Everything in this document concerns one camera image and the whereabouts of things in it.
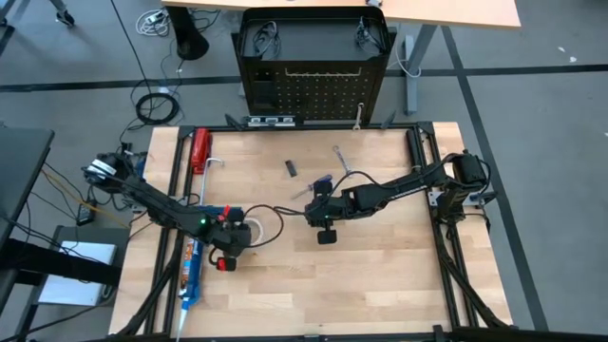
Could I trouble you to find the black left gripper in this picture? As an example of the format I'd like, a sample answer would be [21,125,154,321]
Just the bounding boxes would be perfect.
[208,203,253,273]

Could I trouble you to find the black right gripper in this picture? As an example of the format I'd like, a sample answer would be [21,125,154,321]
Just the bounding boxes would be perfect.
[303,179,355,246]

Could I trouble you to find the blue handled screwdriver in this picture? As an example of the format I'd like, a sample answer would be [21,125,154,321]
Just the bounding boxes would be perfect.
[290,173,333,200]

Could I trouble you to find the silver combination wrench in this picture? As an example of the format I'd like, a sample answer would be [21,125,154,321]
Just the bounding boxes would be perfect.
[332,144,355,175]
[351,102,366,131]

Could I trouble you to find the silver black spirit level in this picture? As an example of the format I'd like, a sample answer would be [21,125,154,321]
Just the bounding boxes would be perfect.
[245,115,296,128]

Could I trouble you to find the black eyeglasses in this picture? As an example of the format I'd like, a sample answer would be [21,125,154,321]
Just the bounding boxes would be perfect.
[354,16,389,54]

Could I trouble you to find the blue caulking gun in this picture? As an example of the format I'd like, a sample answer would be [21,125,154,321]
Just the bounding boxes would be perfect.
[174,158,235,342]

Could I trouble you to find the red plastic tool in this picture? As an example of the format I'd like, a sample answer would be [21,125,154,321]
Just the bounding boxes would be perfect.
[189,126,213,175]

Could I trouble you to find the black pegboard bin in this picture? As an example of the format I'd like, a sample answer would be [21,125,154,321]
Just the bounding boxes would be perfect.
[251,69,276,120]

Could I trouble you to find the black power adapter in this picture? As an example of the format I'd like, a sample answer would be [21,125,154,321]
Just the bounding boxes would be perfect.
[75,201,99,227]

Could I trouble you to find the white box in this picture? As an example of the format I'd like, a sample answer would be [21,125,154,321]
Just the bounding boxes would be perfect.
[37,239,118,308]

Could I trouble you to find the grey desk leg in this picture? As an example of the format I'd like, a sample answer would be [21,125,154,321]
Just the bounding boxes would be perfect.
[402,23,438,116]

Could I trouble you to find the black pegboard tool cart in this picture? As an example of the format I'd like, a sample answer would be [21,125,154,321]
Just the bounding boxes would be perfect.
[231,5,398,130]

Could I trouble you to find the black desk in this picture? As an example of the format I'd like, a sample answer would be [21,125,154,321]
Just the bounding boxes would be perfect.
[0,126,56,248]

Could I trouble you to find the light wooden desk top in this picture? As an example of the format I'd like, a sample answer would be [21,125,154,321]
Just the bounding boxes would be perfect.
[160,0,523,29]

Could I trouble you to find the black chair caster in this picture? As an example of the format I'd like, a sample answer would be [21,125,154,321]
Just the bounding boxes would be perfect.
[47,0,76,28]

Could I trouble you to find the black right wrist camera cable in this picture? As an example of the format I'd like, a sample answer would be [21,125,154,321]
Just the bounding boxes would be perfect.
[273,168,367,218]

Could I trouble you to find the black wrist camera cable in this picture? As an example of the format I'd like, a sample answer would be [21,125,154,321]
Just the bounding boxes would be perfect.
[273,168,367,218]
[206,203,286,260]

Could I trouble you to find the black left wrist camera cable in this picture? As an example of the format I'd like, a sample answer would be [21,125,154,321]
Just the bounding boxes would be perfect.
[206,203,286,260]

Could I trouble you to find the black aluminium table frame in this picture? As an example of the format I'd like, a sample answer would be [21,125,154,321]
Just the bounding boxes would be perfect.
[113,121,512,341]

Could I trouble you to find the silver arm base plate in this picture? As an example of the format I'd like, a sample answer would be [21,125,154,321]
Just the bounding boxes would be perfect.
[426,189,499,209]

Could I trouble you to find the metal wire tool rack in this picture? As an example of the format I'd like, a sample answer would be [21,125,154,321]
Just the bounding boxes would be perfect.
[283,66,363,80]

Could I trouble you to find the black coiled floor cable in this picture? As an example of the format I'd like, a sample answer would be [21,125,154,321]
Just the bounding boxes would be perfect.
[134,91,181,127]

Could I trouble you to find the white cable bundle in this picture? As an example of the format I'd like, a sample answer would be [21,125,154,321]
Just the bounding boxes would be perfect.
[135,8,172,38]

